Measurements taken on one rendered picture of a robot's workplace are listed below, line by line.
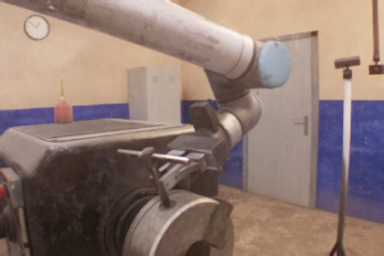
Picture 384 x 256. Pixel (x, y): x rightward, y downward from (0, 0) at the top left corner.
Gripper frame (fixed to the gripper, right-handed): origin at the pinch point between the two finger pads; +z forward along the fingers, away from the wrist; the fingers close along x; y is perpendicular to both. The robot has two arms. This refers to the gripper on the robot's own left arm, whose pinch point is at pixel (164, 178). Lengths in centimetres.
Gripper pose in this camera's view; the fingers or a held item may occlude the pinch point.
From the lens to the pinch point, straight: 57.8
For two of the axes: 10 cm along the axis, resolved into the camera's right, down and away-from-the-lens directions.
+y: 3.0, 8.9, 3.5
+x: -7.2, -0.4, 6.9
